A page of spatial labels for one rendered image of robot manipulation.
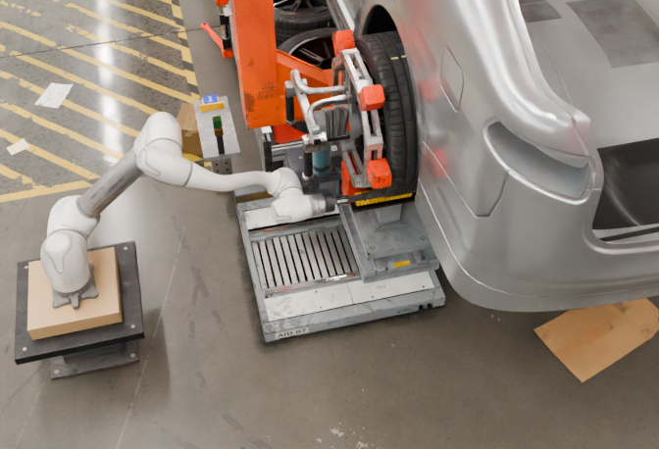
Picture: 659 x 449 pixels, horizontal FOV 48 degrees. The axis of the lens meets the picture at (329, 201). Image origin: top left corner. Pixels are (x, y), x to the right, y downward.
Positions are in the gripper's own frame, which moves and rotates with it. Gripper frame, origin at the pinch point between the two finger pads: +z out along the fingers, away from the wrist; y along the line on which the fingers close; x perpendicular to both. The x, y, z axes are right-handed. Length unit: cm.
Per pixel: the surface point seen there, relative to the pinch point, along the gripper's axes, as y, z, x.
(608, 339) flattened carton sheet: -7, 96, -82
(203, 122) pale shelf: -72, -60, 46
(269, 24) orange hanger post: -15, -28, 76
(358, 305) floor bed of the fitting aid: -30, -8, -49
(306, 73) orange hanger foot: -40, -12, 58
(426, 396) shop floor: -3, 9, -87
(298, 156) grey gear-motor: -54, -20, 21
